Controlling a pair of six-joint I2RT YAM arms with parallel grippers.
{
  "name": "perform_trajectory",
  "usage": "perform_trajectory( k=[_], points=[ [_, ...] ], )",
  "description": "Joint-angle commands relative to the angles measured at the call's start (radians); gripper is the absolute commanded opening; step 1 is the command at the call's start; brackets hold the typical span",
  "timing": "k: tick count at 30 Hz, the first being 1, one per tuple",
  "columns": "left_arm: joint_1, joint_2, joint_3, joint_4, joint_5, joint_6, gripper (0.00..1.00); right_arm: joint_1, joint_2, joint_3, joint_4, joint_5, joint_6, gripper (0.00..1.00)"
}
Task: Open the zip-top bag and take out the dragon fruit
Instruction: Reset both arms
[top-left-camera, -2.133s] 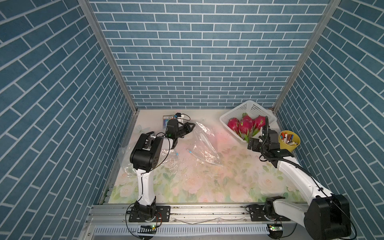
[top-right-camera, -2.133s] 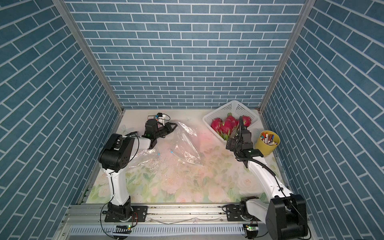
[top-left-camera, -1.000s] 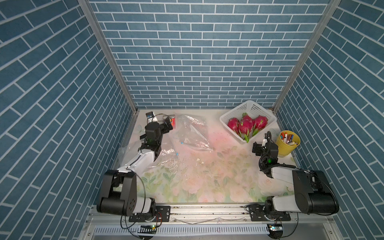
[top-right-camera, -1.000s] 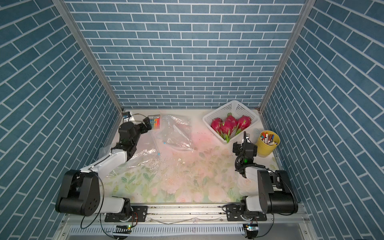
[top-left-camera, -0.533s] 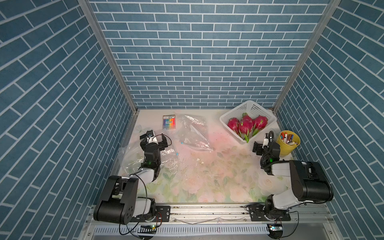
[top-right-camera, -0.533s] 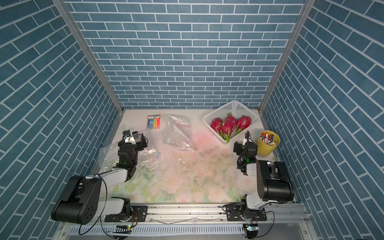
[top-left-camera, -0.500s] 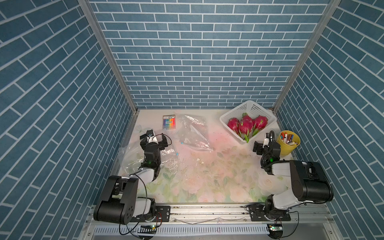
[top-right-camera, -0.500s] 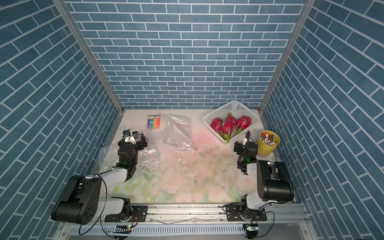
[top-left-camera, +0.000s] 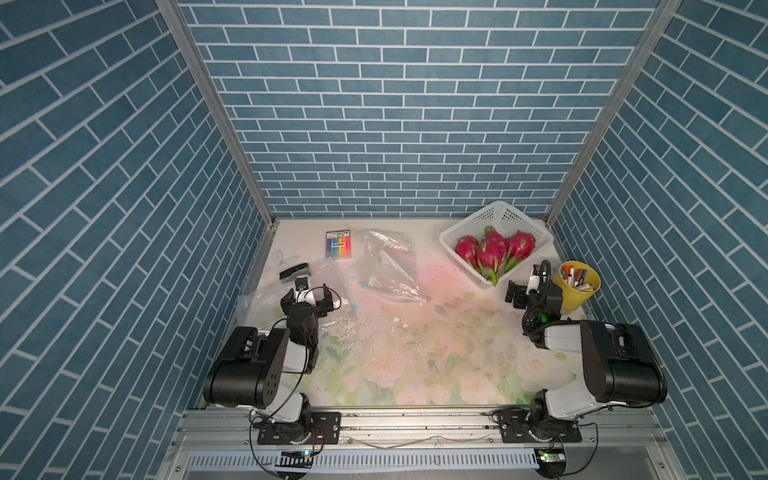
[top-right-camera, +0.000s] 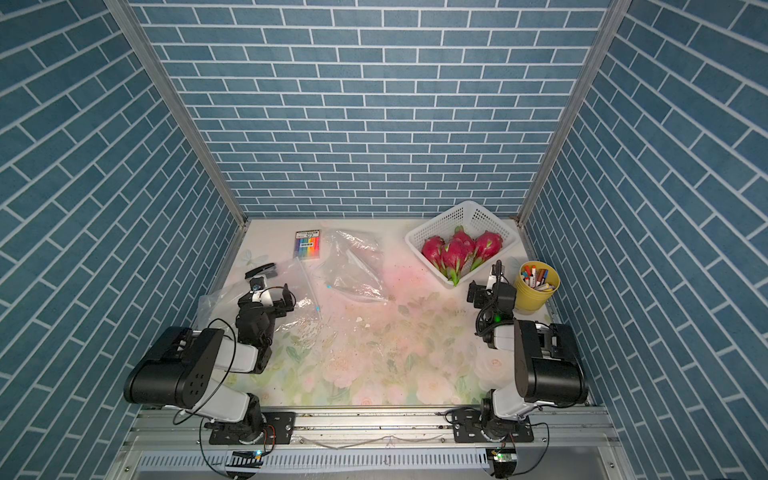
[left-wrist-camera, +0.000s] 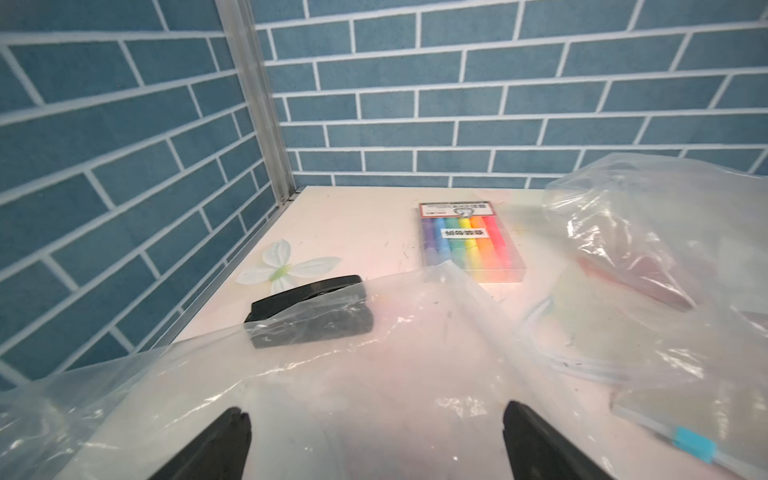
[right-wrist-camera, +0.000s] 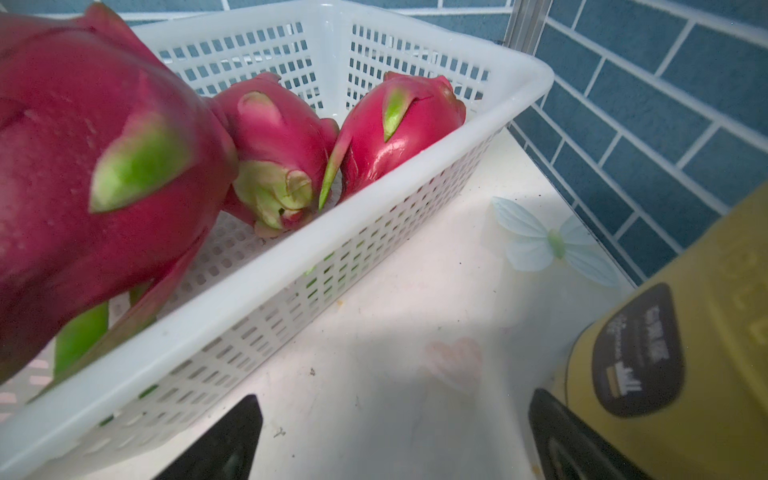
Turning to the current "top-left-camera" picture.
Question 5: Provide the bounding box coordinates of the pink dragon fruit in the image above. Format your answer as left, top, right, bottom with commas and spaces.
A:
454, 235, 479, 269
504, 231, 536, 272
477, 226, 507, 286

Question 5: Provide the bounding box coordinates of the zip bag with dragonfruit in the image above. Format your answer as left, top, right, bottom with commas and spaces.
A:
354, 229, 427, 303

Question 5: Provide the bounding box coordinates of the clear zip-top bag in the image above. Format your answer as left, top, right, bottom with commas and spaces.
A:
235, 259, 359, 350

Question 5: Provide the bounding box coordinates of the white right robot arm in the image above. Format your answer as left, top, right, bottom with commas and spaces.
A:
495, 281, 667, 443

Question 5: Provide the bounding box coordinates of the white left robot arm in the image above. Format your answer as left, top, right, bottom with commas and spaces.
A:
203, 285, 342, 445

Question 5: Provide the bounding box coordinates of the yellow pen cup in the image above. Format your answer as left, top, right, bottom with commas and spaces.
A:
554, 261, 601, 312

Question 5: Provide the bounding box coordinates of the black stapler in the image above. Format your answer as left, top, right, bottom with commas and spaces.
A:
279, 262, 311, 283

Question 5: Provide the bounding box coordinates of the white plastic basket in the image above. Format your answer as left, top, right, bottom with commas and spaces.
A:
439, 201, 553, 289

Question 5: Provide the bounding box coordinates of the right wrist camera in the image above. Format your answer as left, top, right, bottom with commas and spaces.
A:
526, 264, 545, 295

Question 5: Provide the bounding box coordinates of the right corner aluminium post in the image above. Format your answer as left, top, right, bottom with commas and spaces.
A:
543, 0, 682, 229

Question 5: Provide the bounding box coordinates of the corner aluminium post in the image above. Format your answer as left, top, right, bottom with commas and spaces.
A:
543, 0, 682, 229
154, 0, 278, 226

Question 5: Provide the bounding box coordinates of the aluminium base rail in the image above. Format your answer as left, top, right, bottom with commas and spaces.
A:
158, 407, 684, 479

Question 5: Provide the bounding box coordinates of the left corner aluminium post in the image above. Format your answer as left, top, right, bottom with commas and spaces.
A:
154, 0, 278, 226

